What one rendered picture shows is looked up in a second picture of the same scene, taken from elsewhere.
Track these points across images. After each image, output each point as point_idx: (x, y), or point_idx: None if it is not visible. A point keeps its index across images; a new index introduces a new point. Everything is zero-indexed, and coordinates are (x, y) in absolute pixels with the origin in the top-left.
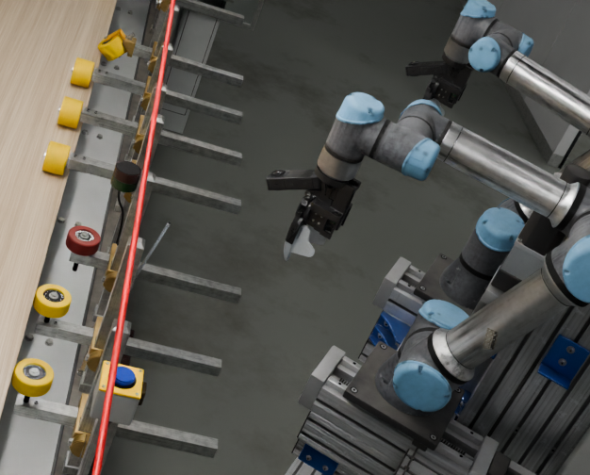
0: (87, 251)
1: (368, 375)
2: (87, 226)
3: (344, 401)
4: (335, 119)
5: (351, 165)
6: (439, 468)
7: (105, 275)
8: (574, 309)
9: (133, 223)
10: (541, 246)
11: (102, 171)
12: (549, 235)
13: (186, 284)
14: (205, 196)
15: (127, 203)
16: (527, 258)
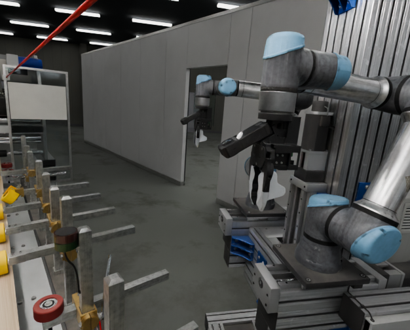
0: (56, 313)
1: (298, 265)
2: (46, 295)
3: (297, 291)
4: (270, 59)
5: (296, 95)
6: (365, 292)
7: (78, 321)
8: (361, 165)
9: (86, 270)
10: (321, 146)
11: (38, 253)
12: (324, 138)
13: (135, 287)
14: (113, 232)
15: (67, 262)
16: (317, 157)
